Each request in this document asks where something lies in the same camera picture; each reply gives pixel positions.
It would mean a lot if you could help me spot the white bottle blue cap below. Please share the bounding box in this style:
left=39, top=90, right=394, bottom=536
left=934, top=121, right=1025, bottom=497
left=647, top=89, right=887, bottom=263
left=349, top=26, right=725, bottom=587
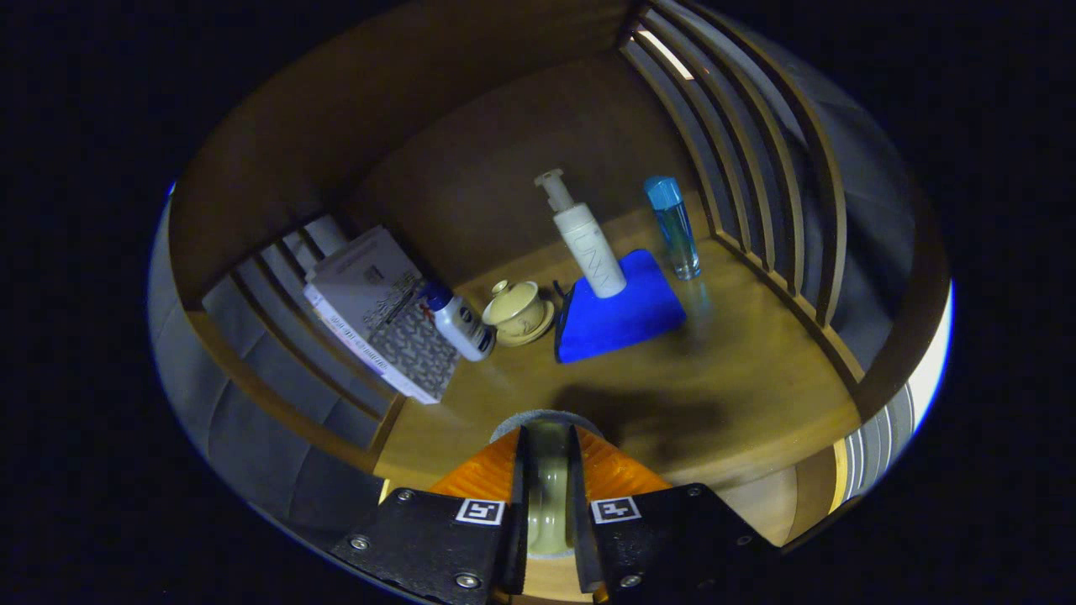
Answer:
left=418, top=281, right=497, bottom=363

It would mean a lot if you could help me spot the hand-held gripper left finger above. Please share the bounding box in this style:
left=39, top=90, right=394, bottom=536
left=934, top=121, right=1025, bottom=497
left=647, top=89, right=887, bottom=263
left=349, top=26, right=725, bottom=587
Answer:
left=332, top=424, right=532, bottom=605

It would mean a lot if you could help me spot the yellow lidded teacup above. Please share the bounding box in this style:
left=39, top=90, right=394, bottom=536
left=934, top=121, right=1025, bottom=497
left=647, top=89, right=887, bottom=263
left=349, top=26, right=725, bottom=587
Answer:
left=481, top=280, right=556, bottom=348

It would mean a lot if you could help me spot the wooden cabinet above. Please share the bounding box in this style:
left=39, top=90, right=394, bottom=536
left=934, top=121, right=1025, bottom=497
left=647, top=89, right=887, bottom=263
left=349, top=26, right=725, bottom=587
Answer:
left=164, top=0, right=951, bottom=547

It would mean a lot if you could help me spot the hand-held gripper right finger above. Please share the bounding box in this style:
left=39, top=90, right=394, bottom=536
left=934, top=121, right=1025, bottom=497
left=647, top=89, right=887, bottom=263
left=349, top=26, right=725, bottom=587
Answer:
left=567, top=424, right=783, bottom=605

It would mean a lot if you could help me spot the blue folded cloth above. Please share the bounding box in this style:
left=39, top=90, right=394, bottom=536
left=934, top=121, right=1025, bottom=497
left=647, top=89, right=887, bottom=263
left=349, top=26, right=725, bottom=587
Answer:
left=554, top=249, right=688, bottom=365

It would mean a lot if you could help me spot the white pump bottle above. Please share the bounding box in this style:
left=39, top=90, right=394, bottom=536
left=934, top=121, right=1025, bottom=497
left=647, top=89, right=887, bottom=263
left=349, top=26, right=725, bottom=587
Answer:
left=535, top=169, right=628, bottom=299

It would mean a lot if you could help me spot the white grey appliance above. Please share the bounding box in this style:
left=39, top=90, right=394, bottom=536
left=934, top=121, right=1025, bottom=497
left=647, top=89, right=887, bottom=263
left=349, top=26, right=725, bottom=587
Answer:
left=841, top=286, right=955, bottom=505

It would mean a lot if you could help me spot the thick white book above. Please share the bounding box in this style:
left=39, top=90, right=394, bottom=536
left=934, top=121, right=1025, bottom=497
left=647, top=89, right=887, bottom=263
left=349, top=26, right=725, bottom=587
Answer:
left=303, top=224, right=462, bottom=406

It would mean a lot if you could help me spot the wooden countertop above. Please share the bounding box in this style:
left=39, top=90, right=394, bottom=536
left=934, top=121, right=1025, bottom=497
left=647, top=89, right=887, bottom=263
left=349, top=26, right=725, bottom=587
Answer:
left=374, top=197, right=867, bottom=505

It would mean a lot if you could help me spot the clear blue bottle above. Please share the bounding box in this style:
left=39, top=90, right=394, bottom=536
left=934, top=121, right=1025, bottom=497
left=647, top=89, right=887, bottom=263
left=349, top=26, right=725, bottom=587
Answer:
left=644, top=176, right=702, bottom=281

